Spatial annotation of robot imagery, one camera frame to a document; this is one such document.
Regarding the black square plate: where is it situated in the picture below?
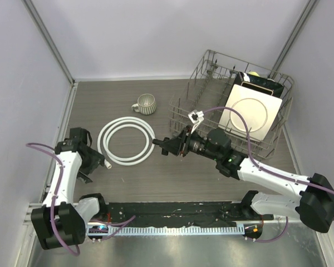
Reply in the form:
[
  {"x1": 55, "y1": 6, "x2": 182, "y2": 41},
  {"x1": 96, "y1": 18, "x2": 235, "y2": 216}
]
[{"x1": 233, "y1": 72, "x2": 284, "y2": 98}]

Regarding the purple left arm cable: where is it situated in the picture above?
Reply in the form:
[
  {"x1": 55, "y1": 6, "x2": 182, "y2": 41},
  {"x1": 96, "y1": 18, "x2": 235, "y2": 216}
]
[{"x1": 26, "y1": 142, "x2": 81, "y2": 256}]

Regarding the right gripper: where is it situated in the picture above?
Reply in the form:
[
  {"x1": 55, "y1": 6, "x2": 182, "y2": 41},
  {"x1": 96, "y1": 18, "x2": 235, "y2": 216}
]
[{"x1": 160, "y1": 125, "x2": 220, "y2": 161}]

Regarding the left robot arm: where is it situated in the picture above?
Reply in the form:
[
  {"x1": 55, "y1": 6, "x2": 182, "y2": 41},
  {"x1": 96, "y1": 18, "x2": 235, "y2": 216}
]
[{"x1": 27, "y1": 127, "x2": 108, "y2": 250}]

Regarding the striped ceramic mug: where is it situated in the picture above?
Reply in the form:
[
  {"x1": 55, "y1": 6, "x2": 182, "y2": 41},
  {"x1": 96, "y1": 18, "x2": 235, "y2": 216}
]
[{"x1": 131, "y1": 93, "x2": 156, "y2": 115}]

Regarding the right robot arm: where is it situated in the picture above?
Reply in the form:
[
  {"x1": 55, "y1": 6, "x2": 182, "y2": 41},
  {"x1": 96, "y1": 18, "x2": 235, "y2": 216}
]
[{"x1": 154, "y1": 125, "x2": 334, "y2": 233}]

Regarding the white slotted cable duct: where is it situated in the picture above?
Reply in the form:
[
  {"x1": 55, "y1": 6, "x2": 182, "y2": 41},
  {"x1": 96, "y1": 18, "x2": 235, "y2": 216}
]
[{"x1": 86, "y1": 225, "x2": 245, "y2": 236}]

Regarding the white square plate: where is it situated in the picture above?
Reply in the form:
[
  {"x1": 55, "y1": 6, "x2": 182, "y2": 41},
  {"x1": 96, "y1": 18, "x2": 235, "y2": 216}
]
[{"x1": 218, "y1": 85, "x2": 282, "y2": 141}]

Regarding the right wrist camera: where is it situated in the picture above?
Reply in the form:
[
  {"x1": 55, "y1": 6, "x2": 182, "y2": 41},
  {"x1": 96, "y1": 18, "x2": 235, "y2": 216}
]
[{"x1": 188, "y1": 110, "x2": 204, "y2": 133}]

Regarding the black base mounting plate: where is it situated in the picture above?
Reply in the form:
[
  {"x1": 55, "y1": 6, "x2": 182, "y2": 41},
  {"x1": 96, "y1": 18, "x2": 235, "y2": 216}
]
[{"x1": 102, "y1": 201, "x2": 261, "y2": 228}]

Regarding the grey wire dish rack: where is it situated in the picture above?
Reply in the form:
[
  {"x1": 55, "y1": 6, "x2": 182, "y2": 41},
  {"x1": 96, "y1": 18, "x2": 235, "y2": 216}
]
[{"x1": 169, "y1": 50, "x2": 294, "y2": 160}]

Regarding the yellow-green cup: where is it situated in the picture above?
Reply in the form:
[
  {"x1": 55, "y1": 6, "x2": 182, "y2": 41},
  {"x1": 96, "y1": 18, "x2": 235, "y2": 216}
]
[{"x1": 248, "y1": 71, "x2": 260, "y2": 77}]

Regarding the black T-shaped hose connector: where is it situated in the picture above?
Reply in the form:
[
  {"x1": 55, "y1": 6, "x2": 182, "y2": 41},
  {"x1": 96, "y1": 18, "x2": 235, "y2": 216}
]
[{"x1": 152, "y1": 137, "x2": 170, "y2": 156}]

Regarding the white hose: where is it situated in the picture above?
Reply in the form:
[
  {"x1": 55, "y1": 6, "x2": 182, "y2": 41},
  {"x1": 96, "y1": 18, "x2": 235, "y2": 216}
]
[{"x1": 96, "y1": 116, "x2": 156, "y2": 170}]

